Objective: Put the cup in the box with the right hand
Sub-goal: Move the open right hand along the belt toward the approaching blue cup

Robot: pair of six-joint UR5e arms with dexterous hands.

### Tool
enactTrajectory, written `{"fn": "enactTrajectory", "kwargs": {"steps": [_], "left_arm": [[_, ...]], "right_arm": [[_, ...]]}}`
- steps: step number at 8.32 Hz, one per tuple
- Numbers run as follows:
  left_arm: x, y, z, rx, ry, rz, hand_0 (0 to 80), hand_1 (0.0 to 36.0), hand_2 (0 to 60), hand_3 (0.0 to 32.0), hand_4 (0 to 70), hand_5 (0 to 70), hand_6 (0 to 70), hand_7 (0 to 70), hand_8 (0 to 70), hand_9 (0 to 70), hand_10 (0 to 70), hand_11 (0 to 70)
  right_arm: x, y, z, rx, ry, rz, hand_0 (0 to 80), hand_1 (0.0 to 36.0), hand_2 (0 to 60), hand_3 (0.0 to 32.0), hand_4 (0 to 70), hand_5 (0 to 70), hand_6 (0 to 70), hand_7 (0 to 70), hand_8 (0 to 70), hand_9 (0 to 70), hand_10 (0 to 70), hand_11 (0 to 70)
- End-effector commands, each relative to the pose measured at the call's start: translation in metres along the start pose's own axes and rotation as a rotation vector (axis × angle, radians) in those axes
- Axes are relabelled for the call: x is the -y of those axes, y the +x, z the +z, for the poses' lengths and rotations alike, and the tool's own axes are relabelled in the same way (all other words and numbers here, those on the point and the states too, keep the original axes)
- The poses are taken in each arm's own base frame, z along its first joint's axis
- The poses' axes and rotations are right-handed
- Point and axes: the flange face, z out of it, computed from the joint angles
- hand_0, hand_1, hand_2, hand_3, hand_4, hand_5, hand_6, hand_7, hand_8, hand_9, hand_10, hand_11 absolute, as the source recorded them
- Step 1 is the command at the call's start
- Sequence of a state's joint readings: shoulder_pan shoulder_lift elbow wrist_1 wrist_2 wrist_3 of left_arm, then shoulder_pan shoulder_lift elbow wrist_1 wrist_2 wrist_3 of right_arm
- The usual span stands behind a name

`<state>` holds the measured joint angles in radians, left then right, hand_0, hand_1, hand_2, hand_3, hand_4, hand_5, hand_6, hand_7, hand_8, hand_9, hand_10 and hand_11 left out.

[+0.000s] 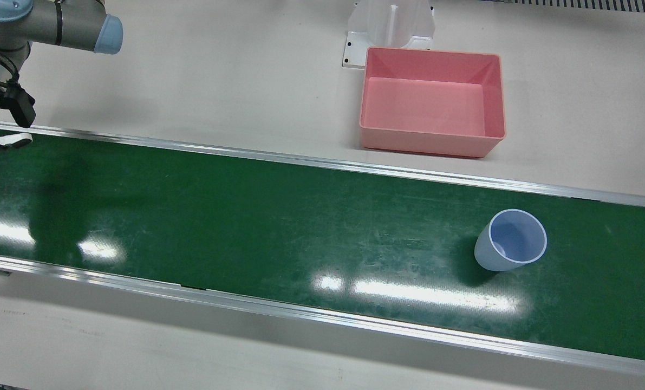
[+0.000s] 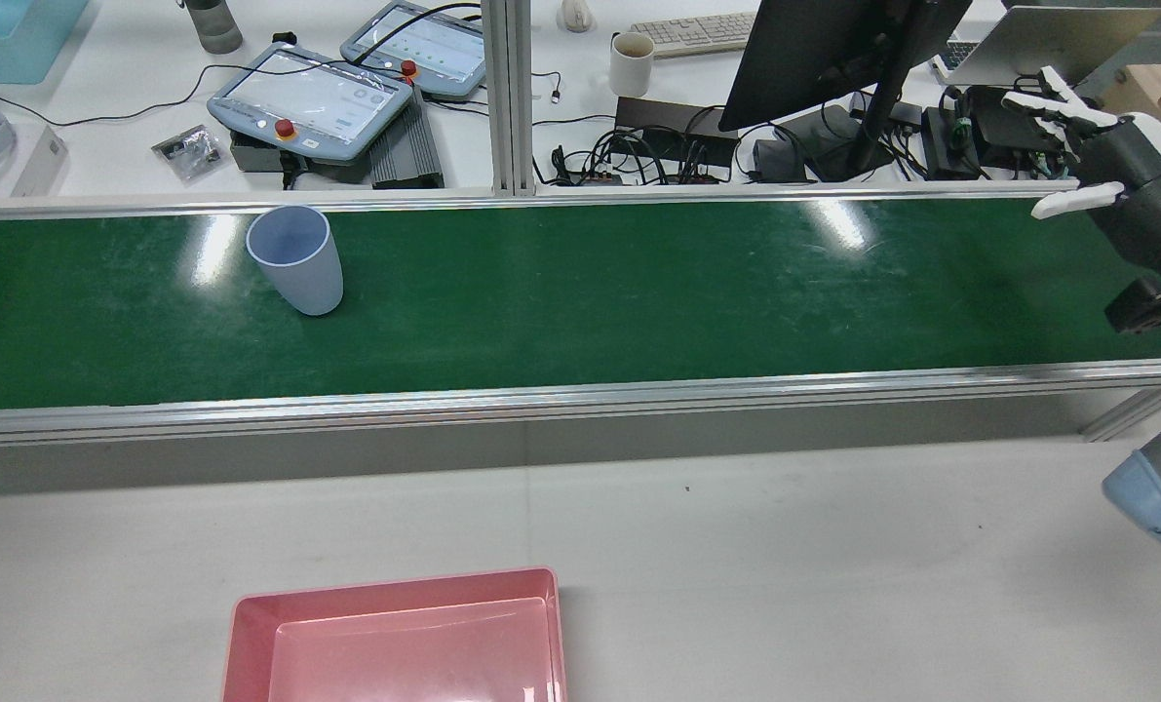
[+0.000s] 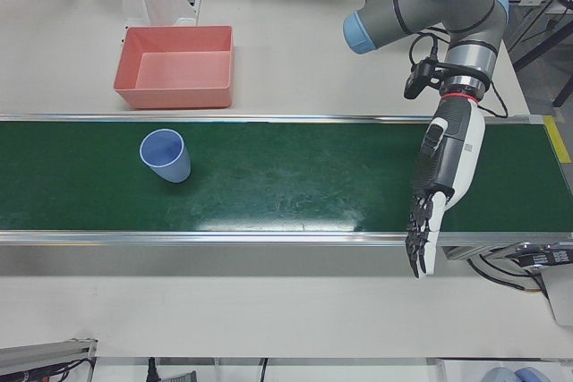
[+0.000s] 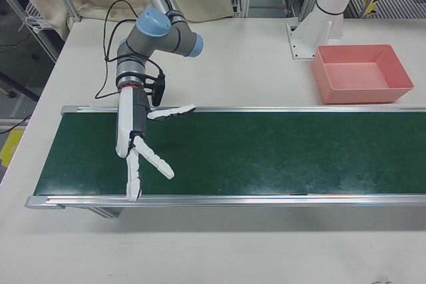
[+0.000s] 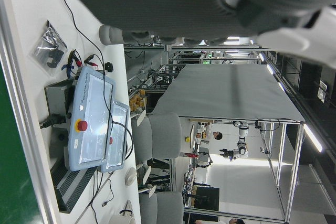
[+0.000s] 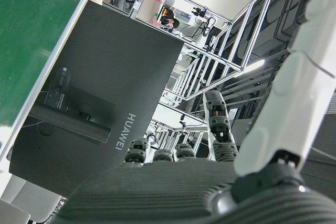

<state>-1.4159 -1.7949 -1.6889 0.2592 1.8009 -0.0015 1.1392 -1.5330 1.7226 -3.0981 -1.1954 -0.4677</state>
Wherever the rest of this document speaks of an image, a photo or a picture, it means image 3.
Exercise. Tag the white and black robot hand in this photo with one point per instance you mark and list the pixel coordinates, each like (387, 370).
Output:
(467, 149)

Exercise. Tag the blue plastic cup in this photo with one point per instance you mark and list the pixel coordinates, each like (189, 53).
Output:
(170, 163)

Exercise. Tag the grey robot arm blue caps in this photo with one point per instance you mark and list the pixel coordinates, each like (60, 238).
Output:
(430, 6)

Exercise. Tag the pink plastic box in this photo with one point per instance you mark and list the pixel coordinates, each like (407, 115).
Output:
(179, 73)

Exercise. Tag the aluminium profile bar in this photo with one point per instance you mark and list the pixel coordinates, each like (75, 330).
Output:
(45, 357)

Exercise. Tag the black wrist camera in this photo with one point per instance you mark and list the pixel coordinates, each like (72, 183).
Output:
(418, 75)

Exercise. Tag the green conveyor belt aluminium frame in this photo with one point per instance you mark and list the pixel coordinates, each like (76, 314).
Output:
(291, 180)

